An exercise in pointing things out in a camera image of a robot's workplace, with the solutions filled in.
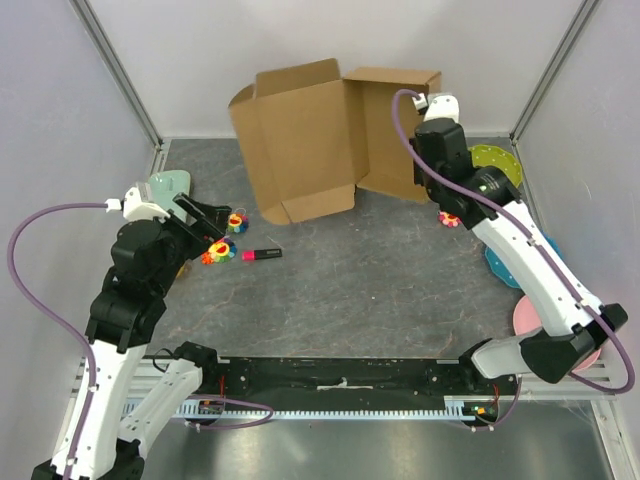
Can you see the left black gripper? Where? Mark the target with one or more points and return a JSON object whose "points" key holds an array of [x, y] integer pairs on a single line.
{"points": [[213, 218]]}

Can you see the pink marker pen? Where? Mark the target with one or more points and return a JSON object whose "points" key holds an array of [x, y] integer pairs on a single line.
{"points": [[261, 254]]}

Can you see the brown cardboard paper box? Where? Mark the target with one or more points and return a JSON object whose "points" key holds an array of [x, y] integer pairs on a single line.
{"points": [[311, 136]]}

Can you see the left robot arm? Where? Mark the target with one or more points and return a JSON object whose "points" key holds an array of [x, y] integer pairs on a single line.
{"points": [[150, 249]]}

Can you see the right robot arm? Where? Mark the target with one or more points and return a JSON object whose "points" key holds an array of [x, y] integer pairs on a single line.
{"points": [[574, 322]]}

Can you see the red rainbow flower toy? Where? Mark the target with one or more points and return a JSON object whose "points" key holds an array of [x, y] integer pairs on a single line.
{"points": [[221, 251]]}

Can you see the mint green tray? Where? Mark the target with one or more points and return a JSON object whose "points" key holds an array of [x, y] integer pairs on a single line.
{"points": [[166, 185]]}

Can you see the pink flower toy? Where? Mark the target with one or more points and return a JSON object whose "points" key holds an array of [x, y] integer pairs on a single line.
{"points": [[448, 220]]}

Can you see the green dotted plate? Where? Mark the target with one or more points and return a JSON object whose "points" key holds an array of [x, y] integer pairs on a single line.
{"points": [[491, 155]]}

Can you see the blue dotted plate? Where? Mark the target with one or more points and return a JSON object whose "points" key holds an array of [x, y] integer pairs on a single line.
{"points": [[524, 259]]}

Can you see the pink plate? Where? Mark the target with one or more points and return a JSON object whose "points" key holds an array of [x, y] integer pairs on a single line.
{"points": [[525, 319]]}

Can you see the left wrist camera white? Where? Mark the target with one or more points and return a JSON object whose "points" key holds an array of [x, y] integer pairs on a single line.
{"points": [[138, 204]]}

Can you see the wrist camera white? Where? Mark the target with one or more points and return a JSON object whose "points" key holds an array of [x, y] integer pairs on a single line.
{"points": [[138, 204], [434, 106]]}

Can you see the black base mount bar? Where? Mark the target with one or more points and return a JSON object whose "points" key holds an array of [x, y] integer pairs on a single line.
{"points": [[348, 383]]}

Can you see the white cable duct rail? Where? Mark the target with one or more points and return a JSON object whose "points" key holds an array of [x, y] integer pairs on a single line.
{"points": [[453, 410]]}

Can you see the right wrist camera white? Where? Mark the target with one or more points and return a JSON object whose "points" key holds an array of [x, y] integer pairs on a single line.
{"points": [[434, 106]]}

